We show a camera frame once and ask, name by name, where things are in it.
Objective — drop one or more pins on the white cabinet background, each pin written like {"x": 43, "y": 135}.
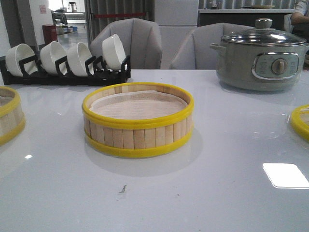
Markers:
{"x": 175, "y": 18}

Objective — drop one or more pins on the grey chair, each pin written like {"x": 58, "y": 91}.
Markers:
{"x": 141, "y": 40}
{"x": 194, "y": 52}

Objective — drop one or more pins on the white bowl far left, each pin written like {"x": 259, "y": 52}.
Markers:
{"x": 14, "y": 55}

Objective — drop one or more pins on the grey chair right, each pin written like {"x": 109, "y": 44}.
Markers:
{"x": 194, "y": 52}

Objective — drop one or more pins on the grey chair left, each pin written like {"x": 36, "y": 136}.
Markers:
{"x": 141, "y": 40}

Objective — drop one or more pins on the seated person at right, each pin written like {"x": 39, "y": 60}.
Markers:
{"x": 300, "y": 19}

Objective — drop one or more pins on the black dish rack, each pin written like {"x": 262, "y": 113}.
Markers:
{"x": 97, "y": 73}

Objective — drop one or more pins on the grey electric cooking pot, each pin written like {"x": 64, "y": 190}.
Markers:
{"x": 260, "y": 68}

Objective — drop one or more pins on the white steamer liner paper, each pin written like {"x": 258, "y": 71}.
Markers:
{"x": 147, "y": 104}

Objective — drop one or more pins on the bamboo steamer drawer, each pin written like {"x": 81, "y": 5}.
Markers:
{"x": 12, "y": 118}
{"x": 138, "y": 138}

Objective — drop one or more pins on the white bowl right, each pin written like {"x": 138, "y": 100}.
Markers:
{"x": 113, "y": 52}

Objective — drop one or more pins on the glass pot lid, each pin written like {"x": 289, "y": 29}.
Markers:
{"x": 264, "y": 35}

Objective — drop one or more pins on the dark counter with shelf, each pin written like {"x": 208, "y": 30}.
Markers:
{"x": 242, "y": 16}

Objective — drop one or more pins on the woven bamboo steamer lid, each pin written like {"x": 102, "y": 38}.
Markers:
{"x": 299, "y": 121}

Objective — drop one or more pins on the white bowl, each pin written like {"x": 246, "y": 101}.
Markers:
{"x": 14, "y": 55}
{"x": 113, "y": 52}
{"x": 49, "y": 54}
{"x": 77, "y": 55}

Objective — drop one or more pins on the red cylindrical bin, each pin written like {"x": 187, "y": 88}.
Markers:
{"x": 49, "y": 33}

